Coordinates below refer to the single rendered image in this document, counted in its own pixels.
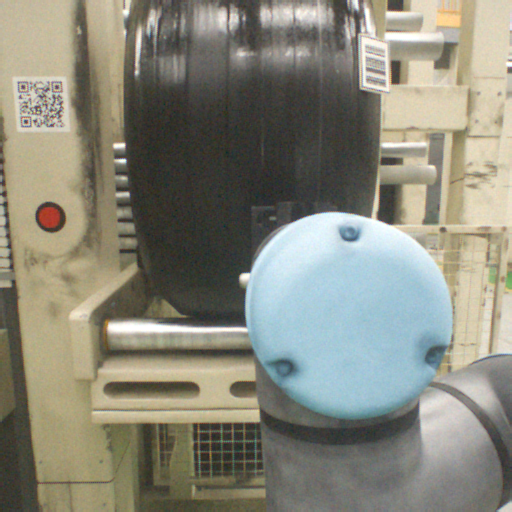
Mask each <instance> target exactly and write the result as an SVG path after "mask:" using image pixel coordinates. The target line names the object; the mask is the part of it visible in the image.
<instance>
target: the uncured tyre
mask: <svg viewBox="0 0 512 512"><path fill-rule="evenodd" d="M358 34H362V35H366V36H370V37H373V38H377V39H378V33H377V24H376V17H375V11H374V6H373V1H372V0H131V2H130V7H129V13H128V20H127V30H126V41H125V59H124V68H123V119H124V141H125V156H126V168H127V178H128V188H129V196H130V203H131V211H132V217H133V223H134V230H135V235H136V240H137V245H138V249H139V253H141V257H142V262H143V265H144V268H145V271H146V274H147V276H148V278H149V282H150V284H151V286H152V287H153V289H154V290H155V291H156V292H157V293H158V294H160V295H161V296H162V298H163V299H164V300H165V301H166V302H168V303H169V304H170V305H171V306H172V307H173V308H174V309H175V310H176V311H178V312H179V313H180V315H183V316H186V317H190V318H216V317H245V294H241V287H189V286H224V285H239V277H240V274H242V273H251V266H252V206H276V202H329V206H338V213H346V214H354V215H358V216H361V217H365V218H369V219H372V215H373V209H374V202H375V194H376V185H377V176H378V165H379V153H380V135H381V98H382V94H378V93H374V92H369V91H365V90H359V73H358Z"/></svg>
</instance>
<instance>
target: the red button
mask: <svg viewBox="0 0 512 512"><path fill-rule="evenodd" d="M39 219H40V223H41V224H42V225H43V226H44V227H47V228H54V227H57V226H58V225H59V224H60V222H61V214H60V212H59V211H58V210H57V209H55V208H52V207H49V208H44V209H42V210H41V212H40V214H39Z"/></svg>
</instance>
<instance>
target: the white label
mask: <svg viewBox="0 0 512 512"><path fill-rule="evenodd" d="M358 73H359V90H365V91H369V92H374V93H378V94H384V95H388V96H390V95H391V72H390V42H389V41H384V40H380V39H377V38H373V37H370V36H366V35H362V34H358Z"/></svg>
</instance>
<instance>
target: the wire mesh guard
mask: <svg viewBox="0 0 512 512"><path fill-rule="evenodd" d="M391 227H393V228H396V229H398V230H399V231H401V232H403V233H415V237H414V240H416V233H426V245H425V251H426V248H427V233H439V236H438V251H426V252H437V263H436V264H437V266H438V264H448V270H447V274H442V275H447V284H446V285H447V287H458V297H450V298H457V309H452V310H457V312H455V319H454V321H452V322H455V325H454V331H452V332H454V337H453V343H450V344H453V350H452V353H445V354H452V363H451V364H442V362H441V365H440V375H435V376H442V375H441V367H442V366H451V372H452V366H454V365H463V368H464V365H470V364H465V354H475V358H474V360H476V354H488V355H490V354H495V353H497V351H498V340H499V330H500V319H501V309H502V299H503V289H505V278H506V268H507V257H508V247H509V237H510V231H511V226H508V225H483V226H391ZM440 233H450V243H449V251H439V240H440ZM451 233H463V235H462V248H461V251H450V246H451ZM464 233H474V240H473V251H463V238H464ZM475 233H486V245H485V251H474V244H475ZM488 233H502V238H501V245H498V250H488V251H486V248H487V236H488ZM439 252H449V256H448V263H438V254H439ZM450 252H461V260H460V263H449V259H450ZM462 252H472V263H462ZM474 252H485V256H484V263H473V255H474ZM486 252H497V263H485V259H486ZM449 264H460V273H459V274H448V273H449ZM461 264H472V265H471V274H461ZM473 264H484V268H483V274H472V268H473ZM485 264H496V273H495V274H484V271H485ZM448 275H459V286H448ZM461 275H471V276H470V286H460V276H461ZM472 275H483V279H482V286H471V279H472ZM484 275H495V284H494V286H483V283H484ZM460 287H470V289H469V297H459V289H460ZM471 287H482V290H481V297H470V291H471ZM483 287H494V295H493V297H482V293H483ZM459 298H469V301H468V309H458V302H459ZM470 298H481V302H480V306H479V309H469V304H470ZM482 298H493V306H492V309H481V305H482ZM154 301H157V304H159V311H153V304H151V305H150V307H149V308H148V309H147V311H146V312H145V318H153V312H159V318H160V312H170V318H172V315H171V312H178V311H171V305H170V311H160V301H165V300H159V297H158V296H157V300H154ZM458 310H468V312H467V319H457V314H458ZM469 310H479V313H478V319H468V315H469ZM481 310H492V316H491V319H479V316H481ZM471 320H478V325H477V331H467V328H468V322H471ZM479 320H491V327H490V331H478V328H479ZM457 322H467V325H466V331H455V327H456V325H457ZM455 332H466V336H465V343H454V339H455ZM467 332H477V336H476V341H475V342H470V343H466V339H467ZM478 332H490V337H489V341H477V338H478ZM488 342H489V349H488V353H476V350H477V344H486V343H488ZM454 344H465V349H464V353H453V352H454ZM466 344H476V348H475V353H465V351H466ZM453 354H464V360H463V364H453ZM232 428H233V430H222V423H221V430H211V423H210V430H199V423H198V430H196V431H187V423H186V431H176V423H175V431H165V430H164V423H163V431H159V427H158V423H151V435H152V458H153V485H198V486H201V484H210V485H265V475H256V471H263V470H256V462H263V461H256V451H262V450H256V442H261V440H259V441H256V431H260V430H256V422H255V430H244V422H243V430H234V427H233V423H232ZM207 431H210V441H199V432H207ZM211 431H221V441H211ZM222 431H233V441H222ZM234 431H243V441H234ZM244 431H255V441H244ZM159 432H164V442H159ZM165 432H175V436H176V442H165ZM176 432H186V441H181V442H177V433H176ZM187 432H198V441H189V440H187ZM193 442H198V449H199V451H189V443H193ZM199 442H210V451H200V448H199ZM211 442H221V451H211ZM222 442H233V451H222ZM234 442H243V450H236V451H234ZM244 442H255V450H244ZM159 443H164V451H159ZM165 443H176V451H165ZM177 443H188V451H177ZM247 451H255V461H244V452H247ZM172 452H176V461H167V456H165V453H172ZM177 452H188V462H181V461H177ZM189 452H199V462H189ZM200 452H210V461H208V462H200ZM211 452H221V461H211ZM222 452H233V461H222ZM234 452H243V461H234ZM160 453H164V458H165V461H160ZM160 462H165V463H166V470H167V462H172V463H176V465H177V471H176V472H171V473H177V476H171V479H160V474H159V470H160ZM218 462H221V471H212V463H218ZM222 462H233V471H222ZM234 462H243V463H244V462H255V470H246V466H244V471H234ZM177 463H188V471H178V464H177ZM189 463H199V471H189ZM200 463H211V471H200ZM186 472H188V475H189V476H178V473H186ZM189 472H199V476H190V474H189ZM200 472H211V475H200ZM212 472H221V475H212ZM222 472H233V475H222ZM234 472H244V475H234ZM246 472H255V475H246Z"/></svg>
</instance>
